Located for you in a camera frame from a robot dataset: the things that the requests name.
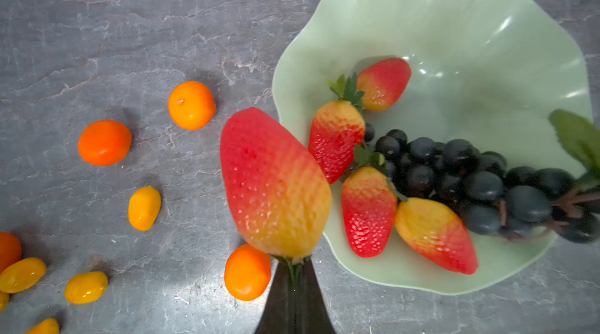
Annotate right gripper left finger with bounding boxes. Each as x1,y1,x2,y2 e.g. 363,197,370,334
255,258,297,333

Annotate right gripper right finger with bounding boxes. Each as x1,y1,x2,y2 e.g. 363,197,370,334
295,257,335,334

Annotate fake strawberry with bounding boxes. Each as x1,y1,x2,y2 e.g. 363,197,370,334
395,198,479,276
341,144,398,258
220,107,332,282
357,57,412,112
308,74,366,184

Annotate dark fake grape bunch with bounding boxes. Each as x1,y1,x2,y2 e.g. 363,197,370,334
355,109,599,243

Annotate fake kumquat upper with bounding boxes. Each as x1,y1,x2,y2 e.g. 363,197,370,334
127,186,162,232

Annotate fake kumquat lower middle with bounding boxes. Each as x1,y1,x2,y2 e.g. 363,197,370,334
25,318,60,334

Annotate fake kumquat beside orange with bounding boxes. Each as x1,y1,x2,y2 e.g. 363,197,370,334
0,257,47,294

